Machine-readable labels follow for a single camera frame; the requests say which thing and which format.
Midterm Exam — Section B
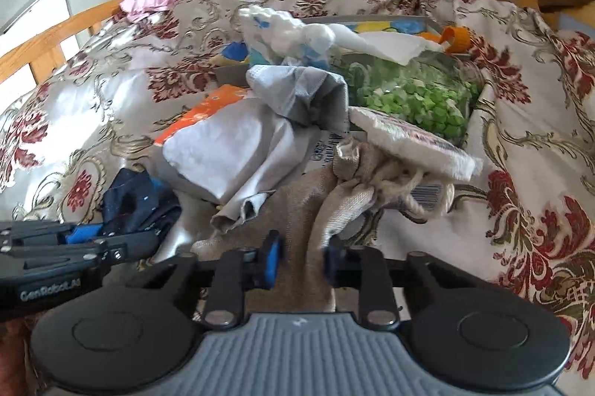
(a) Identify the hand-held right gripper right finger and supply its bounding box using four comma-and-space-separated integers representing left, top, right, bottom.
322, 235, 470, 330

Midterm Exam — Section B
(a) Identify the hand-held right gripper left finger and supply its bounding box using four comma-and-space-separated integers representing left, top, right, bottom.
130, 231, 285, 329

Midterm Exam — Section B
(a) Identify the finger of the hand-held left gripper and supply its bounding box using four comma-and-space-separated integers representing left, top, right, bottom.
0, 220, 104, 245
0, 231, 161, 271

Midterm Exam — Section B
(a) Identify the beige burlap drawstring bag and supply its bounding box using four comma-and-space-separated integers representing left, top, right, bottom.
190, 140, 456, 314

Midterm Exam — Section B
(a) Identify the dark blue cloth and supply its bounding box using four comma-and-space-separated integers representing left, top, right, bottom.
100, 167, 182, 239

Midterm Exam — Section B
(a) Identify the grey tray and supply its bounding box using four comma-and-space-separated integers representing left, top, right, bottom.
214, 16, 486, 136

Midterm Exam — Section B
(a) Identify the white round wipes pack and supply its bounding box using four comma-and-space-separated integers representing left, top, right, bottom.
348, 105, 484, 183

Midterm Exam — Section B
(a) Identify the orange white tissue pack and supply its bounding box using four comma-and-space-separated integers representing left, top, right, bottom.
153, 84, 254, 146

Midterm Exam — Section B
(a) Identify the bag of green pieces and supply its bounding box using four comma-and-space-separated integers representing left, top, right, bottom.
332, 52, 484, 146

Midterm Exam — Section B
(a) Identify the yellow blue cloth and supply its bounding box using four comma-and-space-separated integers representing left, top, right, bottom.
216, 42, 254, 67

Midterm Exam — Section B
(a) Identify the white tissue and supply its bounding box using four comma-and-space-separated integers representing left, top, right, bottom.
332, 24, 442, 65

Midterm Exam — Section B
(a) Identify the window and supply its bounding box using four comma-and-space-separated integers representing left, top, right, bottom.
0, 0, 81, 62

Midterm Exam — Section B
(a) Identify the floral satin blanket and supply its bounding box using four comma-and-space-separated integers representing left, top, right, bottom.
0, 0, 595, 396

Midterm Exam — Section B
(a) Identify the orange cup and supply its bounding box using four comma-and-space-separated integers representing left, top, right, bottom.
439, 25, 471, 55

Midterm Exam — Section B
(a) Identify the wooden bed rail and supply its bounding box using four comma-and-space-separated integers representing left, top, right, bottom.
0, 0, 126, 86

